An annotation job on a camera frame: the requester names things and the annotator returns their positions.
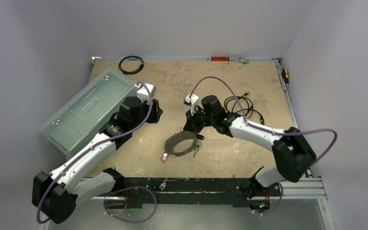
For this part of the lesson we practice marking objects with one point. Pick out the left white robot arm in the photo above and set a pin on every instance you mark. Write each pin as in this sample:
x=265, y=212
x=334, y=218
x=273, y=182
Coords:
x=57, y=194

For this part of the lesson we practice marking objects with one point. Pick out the silver key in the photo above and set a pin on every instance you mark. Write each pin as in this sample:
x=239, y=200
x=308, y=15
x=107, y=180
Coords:
x=162, y=186

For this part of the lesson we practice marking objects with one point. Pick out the clear plastic storage box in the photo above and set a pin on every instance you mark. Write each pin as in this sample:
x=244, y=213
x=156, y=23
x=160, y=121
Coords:
x=75, y=124

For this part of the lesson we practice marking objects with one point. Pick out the aluminium frame rail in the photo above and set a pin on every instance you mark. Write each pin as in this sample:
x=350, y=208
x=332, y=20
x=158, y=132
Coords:
x=308, y=187

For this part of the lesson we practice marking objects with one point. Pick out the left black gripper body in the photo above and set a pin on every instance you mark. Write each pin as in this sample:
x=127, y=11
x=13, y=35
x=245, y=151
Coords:
x=152, y=117

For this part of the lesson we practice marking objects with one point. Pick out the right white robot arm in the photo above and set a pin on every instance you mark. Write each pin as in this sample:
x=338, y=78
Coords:
x=292, y=153

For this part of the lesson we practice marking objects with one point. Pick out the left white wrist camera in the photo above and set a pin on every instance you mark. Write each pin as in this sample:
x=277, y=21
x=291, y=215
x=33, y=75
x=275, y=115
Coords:
x=145, y=91

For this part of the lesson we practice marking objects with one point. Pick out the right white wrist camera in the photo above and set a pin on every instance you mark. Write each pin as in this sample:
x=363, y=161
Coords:
x=193, y=101

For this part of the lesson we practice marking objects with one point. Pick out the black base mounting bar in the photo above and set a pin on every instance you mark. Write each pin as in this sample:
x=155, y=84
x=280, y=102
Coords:
x=236, y=192

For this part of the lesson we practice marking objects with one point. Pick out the yellow black screwdriver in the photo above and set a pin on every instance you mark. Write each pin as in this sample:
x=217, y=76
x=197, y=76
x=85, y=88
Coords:
x=285, y=76

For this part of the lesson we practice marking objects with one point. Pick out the black key fob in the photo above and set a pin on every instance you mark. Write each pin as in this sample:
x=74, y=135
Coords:
x=200, y=137

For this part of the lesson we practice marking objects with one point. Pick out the red key tag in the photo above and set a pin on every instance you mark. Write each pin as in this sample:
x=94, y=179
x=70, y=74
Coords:
x=164, y=157

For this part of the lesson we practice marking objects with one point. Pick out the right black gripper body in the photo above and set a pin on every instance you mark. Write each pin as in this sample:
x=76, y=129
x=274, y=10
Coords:
x=191, y=123

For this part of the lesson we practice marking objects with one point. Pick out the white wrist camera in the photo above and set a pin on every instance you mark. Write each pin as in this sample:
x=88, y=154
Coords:
x=145, y=91
x=193, y=101

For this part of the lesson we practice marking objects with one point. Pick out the red handled adjustable wrench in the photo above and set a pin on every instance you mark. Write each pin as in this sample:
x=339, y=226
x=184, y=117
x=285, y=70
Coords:
x=227, y=59

